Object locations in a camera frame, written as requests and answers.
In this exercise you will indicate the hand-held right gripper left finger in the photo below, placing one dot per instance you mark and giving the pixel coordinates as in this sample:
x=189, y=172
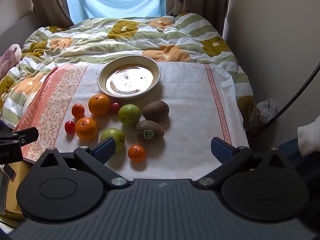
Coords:
x=106, y=150

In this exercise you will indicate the grey upholstered bed frame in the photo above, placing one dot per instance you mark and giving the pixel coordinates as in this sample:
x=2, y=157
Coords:
x=15, y=26

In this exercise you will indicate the floral striped blanket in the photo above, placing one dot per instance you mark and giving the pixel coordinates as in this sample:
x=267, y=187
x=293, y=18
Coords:
x=100, y=40

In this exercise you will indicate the dark blue cloth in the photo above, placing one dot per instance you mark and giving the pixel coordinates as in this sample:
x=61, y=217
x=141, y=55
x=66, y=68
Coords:
x=297, y=163

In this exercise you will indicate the pink plush toy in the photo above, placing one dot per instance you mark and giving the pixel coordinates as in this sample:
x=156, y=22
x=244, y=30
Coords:
x=10, y=56

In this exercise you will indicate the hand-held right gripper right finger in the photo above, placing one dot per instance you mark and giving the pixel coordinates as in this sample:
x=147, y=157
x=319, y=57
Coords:
x=221, y=150

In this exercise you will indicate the yellow bag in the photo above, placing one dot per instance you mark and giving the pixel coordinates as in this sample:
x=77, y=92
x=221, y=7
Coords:
x=13, y=200

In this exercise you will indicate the small tangerine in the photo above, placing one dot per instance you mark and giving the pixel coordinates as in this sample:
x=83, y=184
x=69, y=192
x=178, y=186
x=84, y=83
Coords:
x=136, y=153
x=78, y=110

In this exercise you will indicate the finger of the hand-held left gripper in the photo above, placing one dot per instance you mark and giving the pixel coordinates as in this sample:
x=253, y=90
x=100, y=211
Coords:
x=25, y=135

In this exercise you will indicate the large orange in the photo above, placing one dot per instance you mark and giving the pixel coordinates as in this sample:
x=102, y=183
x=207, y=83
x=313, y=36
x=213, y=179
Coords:
x=86, y=128
x=99, y=104

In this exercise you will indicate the person's white clothing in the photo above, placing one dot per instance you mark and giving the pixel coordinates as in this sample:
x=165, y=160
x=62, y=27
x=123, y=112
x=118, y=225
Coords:
x=309, y=137

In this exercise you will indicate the red cherry tomato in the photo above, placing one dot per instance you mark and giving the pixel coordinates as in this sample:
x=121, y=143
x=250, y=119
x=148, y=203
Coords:
x=69, y=127
x=116, y=106

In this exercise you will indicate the plain brown kiwi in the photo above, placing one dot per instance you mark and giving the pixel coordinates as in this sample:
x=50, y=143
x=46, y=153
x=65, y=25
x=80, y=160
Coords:
x=156, y=108

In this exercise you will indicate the white plastic bag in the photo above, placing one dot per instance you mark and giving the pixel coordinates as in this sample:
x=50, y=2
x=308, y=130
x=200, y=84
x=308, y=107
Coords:
x=266, y=110

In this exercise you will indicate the green apple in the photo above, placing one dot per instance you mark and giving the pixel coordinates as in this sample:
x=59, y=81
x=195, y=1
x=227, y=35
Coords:
x=117, y=135
x=129, y=115

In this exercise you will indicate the pink and white printed cloth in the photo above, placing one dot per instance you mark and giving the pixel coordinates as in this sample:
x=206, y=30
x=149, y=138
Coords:
x=190, y=110

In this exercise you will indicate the kiwi with green sticker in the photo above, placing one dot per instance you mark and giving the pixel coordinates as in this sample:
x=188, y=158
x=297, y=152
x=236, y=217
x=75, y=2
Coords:
x=149, y=130

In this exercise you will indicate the cream ceramic bowl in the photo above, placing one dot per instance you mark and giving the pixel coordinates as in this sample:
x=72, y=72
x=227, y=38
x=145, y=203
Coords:
x=130, y=77

